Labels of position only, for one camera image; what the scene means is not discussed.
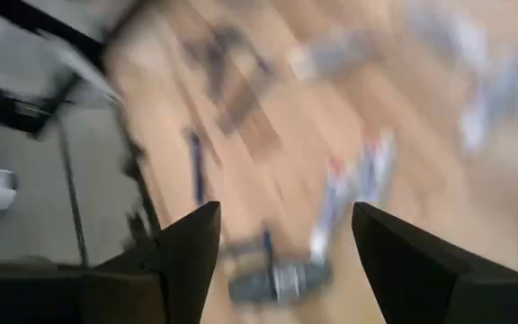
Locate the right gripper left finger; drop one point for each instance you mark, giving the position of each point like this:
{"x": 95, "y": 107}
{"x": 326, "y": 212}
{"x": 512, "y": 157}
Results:
{"x": 191, "y": 252}

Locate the blue disposable razor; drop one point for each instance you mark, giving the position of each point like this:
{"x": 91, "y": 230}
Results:
{"x": 197, "y": 171}

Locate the black aluminium table frame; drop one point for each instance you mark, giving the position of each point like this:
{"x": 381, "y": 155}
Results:
{"x": 38, "y": 22}

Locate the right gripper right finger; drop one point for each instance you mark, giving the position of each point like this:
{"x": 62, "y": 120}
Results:
{"x": 403, "y": 270}

